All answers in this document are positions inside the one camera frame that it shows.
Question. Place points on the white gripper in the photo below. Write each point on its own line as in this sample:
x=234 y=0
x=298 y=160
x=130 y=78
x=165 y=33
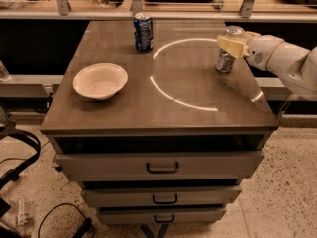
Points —
x=260 y=54

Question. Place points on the silver redbull can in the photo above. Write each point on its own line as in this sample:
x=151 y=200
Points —
x=225 y=59

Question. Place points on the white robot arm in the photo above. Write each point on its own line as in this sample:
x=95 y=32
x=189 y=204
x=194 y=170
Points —
x=295 y=66

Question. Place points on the blue pepsi can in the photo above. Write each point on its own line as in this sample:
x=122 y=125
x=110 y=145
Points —
x=144 y=36

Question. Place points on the white paper bowl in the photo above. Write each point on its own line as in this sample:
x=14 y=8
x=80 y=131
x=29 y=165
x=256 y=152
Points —
x=100 y=81

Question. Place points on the grey drawer cabinet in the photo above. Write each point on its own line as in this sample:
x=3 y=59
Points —
x=175 y=100

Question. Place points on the clear plastic bottle on floor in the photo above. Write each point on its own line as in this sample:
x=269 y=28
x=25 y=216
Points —
x=22 y=216

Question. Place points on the top drawer with black handle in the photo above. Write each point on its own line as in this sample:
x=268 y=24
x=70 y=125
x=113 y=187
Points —
x=159 y=166

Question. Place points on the drawer with black handle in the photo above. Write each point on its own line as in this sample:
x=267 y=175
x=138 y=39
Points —
x=162 y=196
x=159 y=215
x=159 y=166

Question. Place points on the middle drawer with black handle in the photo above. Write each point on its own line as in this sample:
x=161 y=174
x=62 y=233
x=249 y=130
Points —
x=162 y=196

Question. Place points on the bottom drawer with black handle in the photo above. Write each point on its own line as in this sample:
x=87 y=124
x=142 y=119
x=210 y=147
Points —
x=159 y=215

